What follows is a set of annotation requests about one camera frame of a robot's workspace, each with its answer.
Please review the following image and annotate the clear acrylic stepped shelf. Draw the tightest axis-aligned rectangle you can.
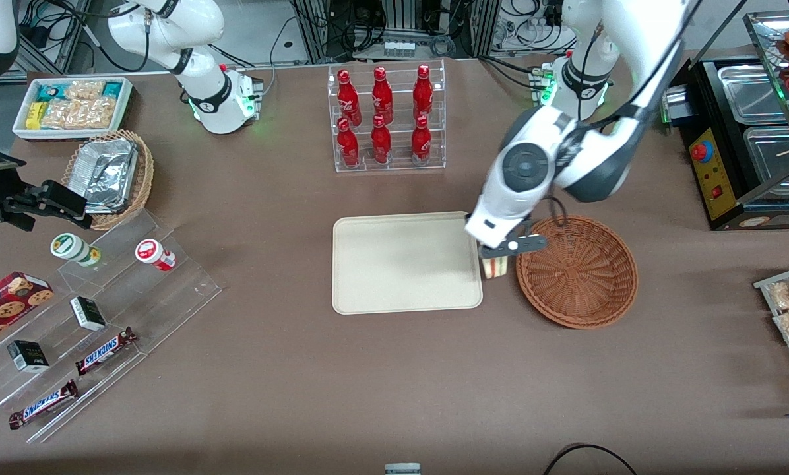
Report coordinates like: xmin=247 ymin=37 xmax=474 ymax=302
xmin=0 ymin=210 xmax=224 ymax=444

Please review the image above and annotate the green capped white bottle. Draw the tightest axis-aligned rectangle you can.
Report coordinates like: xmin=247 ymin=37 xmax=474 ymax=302
xmin=50 ymin=233 xmax=102 ymax=268

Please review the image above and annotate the black cable loop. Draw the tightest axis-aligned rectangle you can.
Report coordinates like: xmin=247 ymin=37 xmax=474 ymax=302
xmin=543 ymin=443 xmax=639 ymax=475

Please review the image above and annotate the red cookie box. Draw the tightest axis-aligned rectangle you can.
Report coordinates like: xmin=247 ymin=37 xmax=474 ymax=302
xmin=0 ymin=271 xmax=55 ymax=350

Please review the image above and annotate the small black box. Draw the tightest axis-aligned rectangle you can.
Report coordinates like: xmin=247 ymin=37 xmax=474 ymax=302
xmin=7 ymin=340 xmax=50 ymax=373
xmin=69 ymin=296 xmax=107 ymax=331

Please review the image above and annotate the round brown wicker basket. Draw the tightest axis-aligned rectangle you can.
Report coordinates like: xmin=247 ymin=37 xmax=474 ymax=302
xmin=515 ymin=216 xmax=639 ymax=329

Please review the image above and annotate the black hot food machine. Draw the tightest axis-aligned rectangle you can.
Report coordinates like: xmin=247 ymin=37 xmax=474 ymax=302
xmin=662 ymin=10 xmax=789 ymax=232

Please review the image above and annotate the small rice cracker bag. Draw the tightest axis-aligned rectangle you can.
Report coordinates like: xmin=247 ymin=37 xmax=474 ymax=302
xmin=65 ymin=79 xmax=105 ymax=101

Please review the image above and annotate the red capped white bottle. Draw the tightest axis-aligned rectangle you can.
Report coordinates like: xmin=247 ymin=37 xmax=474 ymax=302
xmin=135 ymin=239 xmax=176 ymax=272

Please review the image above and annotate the white snack bin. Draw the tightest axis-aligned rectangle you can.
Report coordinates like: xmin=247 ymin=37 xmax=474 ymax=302
xmin=12 ymin=77 xmax=134 ymax=141

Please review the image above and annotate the large rice cracker bag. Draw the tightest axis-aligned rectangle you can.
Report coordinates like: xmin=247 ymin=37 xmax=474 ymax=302
xmin=42 ymin=98 xmax=117 ymax=131

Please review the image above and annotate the oval light wicker basket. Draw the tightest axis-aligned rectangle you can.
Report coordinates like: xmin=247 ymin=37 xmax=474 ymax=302
xmin=61 ymin=129 xmax=155 ymax=232

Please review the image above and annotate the silver foil container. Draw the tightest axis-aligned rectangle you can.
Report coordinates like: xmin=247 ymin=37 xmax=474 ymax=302
xmin=81 ymin=139 xmax=139 ymax=213

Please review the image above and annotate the aluminium frame rack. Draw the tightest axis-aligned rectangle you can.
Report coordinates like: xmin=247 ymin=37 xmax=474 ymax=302
xmin=289 ymin=0 xmax=501 ymax=63

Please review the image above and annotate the red cola bottle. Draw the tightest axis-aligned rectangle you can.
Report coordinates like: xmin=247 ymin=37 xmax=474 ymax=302
xmin=371 ymin=115 xmax=392 ymax=164
xmin=413 ymin=64 xmax=433 ymax=123
xmin=337 ymin=68 xmax=362 ymax=126
xmin=336 ymin=117 xmax=361 ymax=167
xmin=411 ymin=115 xmax=432 ymax=166
xmin=371 ymin=66 xmax=394 ymax=125

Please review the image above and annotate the steel food pan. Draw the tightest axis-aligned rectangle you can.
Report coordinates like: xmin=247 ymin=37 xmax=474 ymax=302
xmin=743 ymin=125 xmax=789 ymax=187
xmin=718 ymin=64 xmax=789 ymax=126

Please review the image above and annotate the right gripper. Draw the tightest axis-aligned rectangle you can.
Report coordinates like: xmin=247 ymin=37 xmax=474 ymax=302
xmin=0 ymin=135 xmax=95 ymax=246

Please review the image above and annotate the clear acrylic bottle rack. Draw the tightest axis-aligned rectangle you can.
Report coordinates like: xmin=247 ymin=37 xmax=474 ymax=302
xmin=327 ymin=58 xmax=447 ymax=174

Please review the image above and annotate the Snickers chocolate bar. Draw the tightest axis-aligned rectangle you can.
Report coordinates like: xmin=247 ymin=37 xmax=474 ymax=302
xmin=9 ymin=380 xmax=79 ymax=430
xmin=75 ymin=327 xmax=138 ymax=376

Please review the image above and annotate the beige rectangular serving tray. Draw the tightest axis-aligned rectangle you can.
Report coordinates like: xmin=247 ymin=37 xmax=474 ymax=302
xmin=332 ymin=211 xmax=484 ymax=315

